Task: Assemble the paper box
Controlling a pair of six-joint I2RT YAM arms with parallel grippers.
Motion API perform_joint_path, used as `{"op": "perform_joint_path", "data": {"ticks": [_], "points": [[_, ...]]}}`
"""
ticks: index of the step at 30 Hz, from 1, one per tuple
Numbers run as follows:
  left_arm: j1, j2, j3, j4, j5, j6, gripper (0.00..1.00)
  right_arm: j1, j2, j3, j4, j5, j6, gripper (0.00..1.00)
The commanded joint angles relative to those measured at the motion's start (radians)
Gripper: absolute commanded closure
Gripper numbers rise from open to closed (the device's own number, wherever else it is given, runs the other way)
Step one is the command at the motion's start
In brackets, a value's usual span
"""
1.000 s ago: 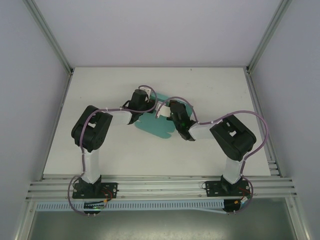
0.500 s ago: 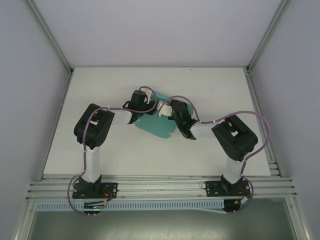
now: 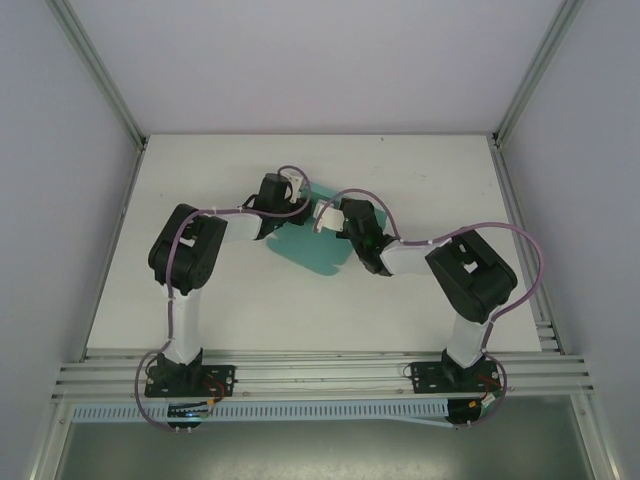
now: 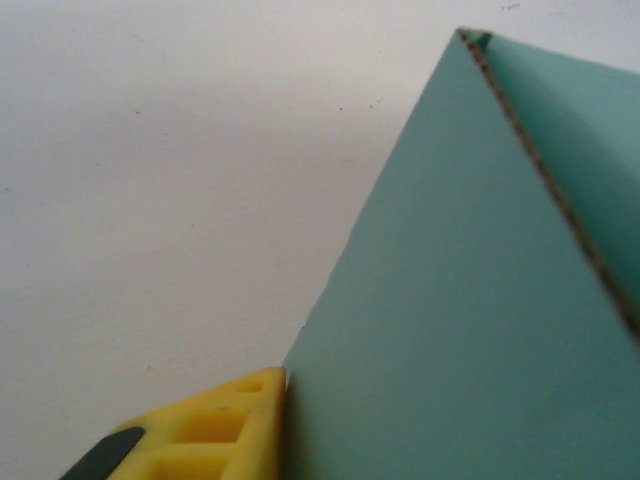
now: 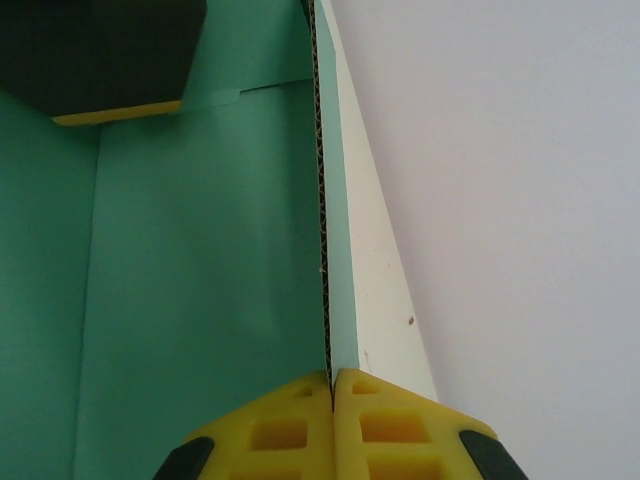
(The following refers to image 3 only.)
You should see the teal paper box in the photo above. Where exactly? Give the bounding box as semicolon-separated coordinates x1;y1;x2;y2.
264;182;389;279

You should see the black controller board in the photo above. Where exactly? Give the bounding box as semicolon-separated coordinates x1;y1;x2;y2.
166;402;211;432
448;397;494;430

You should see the grey metal panel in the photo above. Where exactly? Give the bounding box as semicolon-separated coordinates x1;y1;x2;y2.
54;422;596;480

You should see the aluminium table side rail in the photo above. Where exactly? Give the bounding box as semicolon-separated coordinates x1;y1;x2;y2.
491;144;564;355
82;142;149;361

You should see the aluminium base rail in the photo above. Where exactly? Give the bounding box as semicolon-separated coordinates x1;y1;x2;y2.
49;347;596;401

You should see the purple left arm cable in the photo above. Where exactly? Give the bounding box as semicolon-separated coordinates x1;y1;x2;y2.
134;164;314;434

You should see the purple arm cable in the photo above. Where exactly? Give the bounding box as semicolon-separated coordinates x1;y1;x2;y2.
317;188;546;430
134;164;314;434

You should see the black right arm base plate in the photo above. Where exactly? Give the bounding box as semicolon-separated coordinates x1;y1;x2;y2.
408;360;502;397

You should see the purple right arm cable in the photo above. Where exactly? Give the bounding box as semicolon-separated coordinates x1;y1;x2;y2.
317;188;546;430

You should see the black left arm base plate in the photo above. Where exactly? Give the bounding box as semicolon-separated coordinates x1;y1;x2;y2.
144;364;237;400

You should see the light blue slotted cable duct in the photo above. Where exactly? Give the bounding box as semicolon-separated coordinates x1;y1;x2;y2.
72;398;454;427

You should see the aluminium frame post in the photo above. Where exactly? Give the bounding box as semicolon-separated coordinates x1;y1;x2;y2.
492;0;586;149
47;0;149;151

